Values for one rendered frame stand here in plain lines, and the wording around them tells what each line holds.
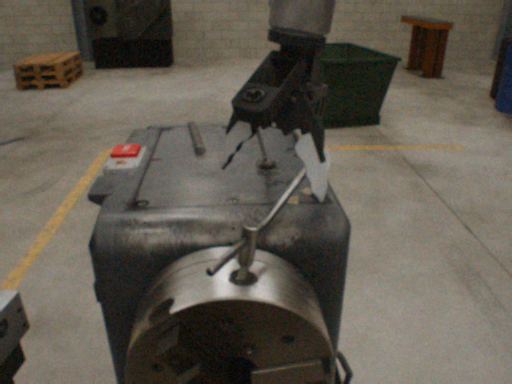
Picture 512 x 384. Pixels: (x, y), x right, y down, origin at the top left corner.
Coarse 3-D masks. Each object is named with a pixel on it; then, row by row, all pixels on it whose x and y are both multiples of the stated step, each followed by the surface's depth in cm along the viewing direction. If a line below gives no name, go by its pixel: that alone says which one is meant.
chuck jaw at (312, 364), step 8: (304, 360) 64; (312, 360) 63; (320, 360) 63; (328, 360) 64; (256, 368) 63; (264, 368) 63; (272, 368) 63; (280, 368) 63; (288, 368) 63; (296, 368) 63; (304, 368) 62; (312, 368) 62; (320, 368) 62; (328, 368) 65; (256, 376) 62; (264, 376) 62; (272, 376) 62; (280, 376) 62; (288, 376) 61; (296, 376) 61; (304, 376) 61; (312, 376) 61; (320, 376) 61
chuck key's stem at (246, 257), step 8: (248, 224) 58; (256, 224) 58; (248, 232) 57; (256, 232) 58; (256, 240) 59; (248, 248) 58; (240, 256) 59; (248, 256) 59; (240, 264) 60; (248, 264) 60; (240, 272) 61; (248, 272) 61; (240, 280) 61
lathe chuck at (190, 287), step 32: (160, 288) 65; (192, 288) 60; (224, 288) 59; (256, 288) 60; (288, 288) 63; (192, 320) 59; (224, 320) 59; (256, 320) 60; (288, 320) 60; (320, 320) 64; (128, 352) 61; (224, 352) 62; (256, 352) 62; (288, 352) 63; (320, 352) 63
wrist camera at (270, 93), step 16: (272, 64) 51; (288, 64) 50; (304, 64) 52; (256, 80) 49; (272, 80) 49; (288, 80) 49; (240, 96) 47; (256, 96) 47; (272, 96) 47; (288, 96) 50; (240, 112) 47; (256, 112) 46; (272, 112) 47
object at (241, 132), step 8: (232, 128) 58; (240, 128) 57; (248, 128) 57; (256, 128) 58; (232, 136) 58; (240, 136) 58; (248, 136) 57; (224, 144) 59; (232, 144) 59; (240, 144) 59; (224, 152) 60; (232, 152) 59; (224, 160) 60; (224, 168) 62
